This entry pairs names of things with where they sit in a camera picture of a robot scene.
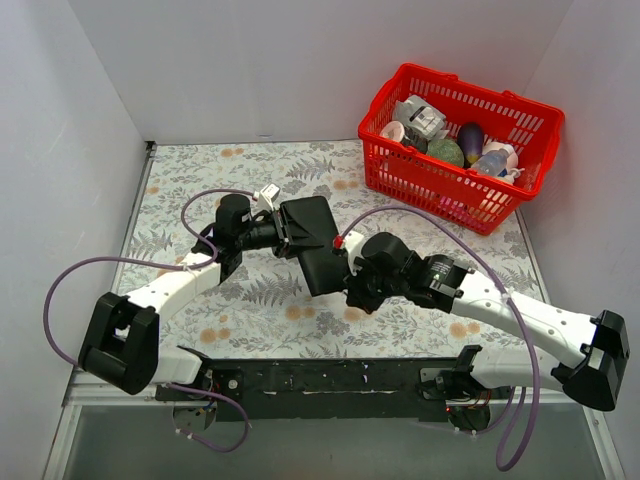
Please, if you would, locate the black zippered tool case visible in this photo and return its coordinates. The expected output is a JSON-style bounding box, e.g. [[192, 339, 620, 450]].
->
[[286, 196, 349, 296]]

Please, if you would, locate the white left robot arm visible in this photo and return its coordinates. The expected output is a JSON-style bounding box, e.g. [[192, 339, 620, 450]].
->
[[79, 193, 336, 400]]

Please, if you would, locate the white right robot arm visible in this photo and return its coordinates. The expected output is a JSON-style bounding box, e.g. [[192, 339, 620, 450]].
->
[[333, 232, 630, 412]]

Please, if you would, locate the floral patterned table mat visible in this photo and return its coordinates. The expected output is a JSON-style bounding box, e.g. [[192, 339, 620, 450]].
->
[[114, 140, 547, 359]]

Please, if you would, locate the green textured ball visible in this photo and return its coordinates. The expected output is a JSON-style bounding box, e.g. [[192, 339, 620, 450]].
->
[[427, 138, 465, 168]]

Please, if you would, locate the white pink cup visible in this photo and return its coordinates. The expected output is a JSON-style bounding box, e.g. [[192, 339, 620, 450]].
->
[[379, 120, 405, 143]]

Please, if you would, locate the red plastic shopping basket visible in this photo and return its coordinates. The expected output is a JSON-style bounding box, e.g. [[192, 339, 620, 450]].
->
[[358, 63, 565, 235]]

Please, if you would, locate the clear plastic bottle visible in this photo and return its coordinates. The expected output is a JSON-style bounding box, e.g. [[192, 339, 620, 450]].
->
[[471, 148, 511, 177]]

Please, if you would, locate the grey foil snack pouch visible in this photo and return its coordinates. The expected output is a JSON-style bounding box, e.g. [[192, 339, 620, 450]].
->
[[393, 95, 448, 141]]

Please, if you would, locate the purple toy eggplant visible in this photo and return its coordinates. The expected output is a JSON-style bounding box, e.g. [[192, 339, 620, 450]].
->
[[456, 122, 484, 168]]

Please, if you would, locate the white round toy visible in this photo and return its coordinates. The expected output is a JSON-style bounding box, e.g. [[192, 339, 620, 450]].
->
[[480, 142, 524, 185]]

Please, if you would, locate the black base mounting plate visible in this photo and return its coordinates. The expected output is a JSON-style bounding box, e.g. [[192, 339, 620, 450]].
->
[[154, 357, 501, 424]]

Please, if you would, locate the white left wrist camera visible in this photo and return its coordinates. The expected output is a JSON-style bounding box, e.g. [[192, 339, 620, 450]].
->
[[252, 183, 280, 212]]

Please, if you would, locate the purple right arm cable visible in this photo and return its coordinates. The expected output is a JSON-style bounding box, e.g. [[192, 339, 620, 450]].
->
[[331, 206, 541, 472]]

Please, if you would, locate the aluminium frame rail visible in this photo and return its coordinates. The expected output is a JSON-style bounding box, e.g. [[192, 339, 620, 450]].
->
[[44, 371, 625, 479]]

